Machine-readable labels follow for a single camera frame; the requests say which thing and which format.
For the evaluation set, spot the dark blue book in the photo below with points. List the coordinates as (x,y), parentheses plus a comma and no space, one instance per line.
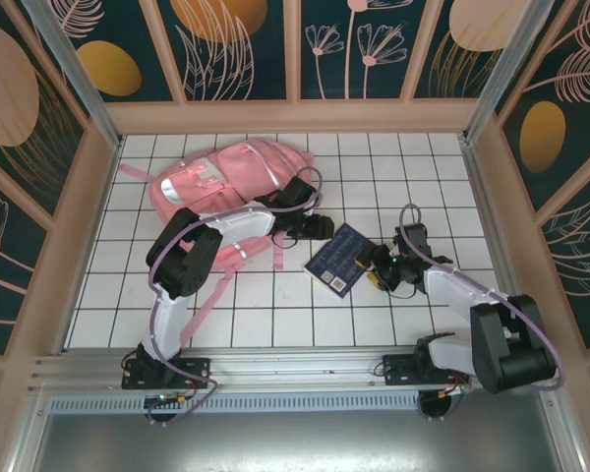
(334,260)

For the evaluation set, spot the pink backpack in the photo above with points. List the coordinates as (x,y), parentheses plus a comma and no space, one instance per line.
(211,182)

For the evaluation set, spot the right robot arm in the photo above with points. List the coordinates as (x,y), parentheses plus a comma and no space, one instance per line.
(452,290)

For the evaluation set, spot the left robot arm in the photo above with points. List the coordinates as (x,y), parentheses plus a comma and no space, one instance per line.
(167,319)

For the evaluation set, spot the grey metal sheet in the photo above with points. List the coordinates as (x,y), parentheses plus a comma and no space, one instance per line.
(295,445)

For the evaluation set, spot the aluminium table edge rail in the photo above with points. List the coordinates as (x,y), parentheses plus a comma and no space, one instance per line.
(487,206)

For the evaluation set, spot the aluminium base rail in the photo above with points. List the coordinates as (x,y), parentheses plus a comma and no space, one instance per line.
(295,366)

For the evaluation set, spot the wall panel with pink fronds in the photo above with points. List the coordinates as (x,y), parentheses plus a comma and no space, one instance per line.
(580,255)

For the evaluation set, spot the wall panel with pink flowers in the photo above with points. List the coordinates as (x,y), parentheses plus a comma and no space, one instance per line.
(364,49)

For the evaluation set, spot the wall panel with gold disc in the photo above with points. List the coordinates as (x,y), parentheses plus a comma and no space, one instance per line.
(226,49)

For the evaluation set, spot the wall panel gold oval fronds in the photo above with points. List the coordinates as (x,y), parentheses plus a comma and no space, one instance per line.
(555,108)

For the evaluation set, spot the wall panel with beige disc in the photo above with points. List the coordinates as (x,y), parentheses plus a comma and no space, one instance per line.
(462,49)

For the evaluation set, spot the aluminium frame post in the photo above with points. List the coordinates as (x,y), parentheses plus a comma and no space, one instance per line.
(74,78)
(506,64)

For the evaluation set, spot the wall panel with gold oval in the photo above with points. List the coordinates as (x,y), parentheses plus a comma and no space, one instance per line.
(113,64)

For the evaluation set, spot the wall panel with white flower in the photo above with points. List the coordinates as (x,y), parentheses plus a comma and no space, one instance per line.
(5,255)

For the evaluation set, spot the wall panel large beige disc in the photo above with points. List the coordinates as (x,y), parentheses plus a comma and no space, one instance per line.
(10,98)

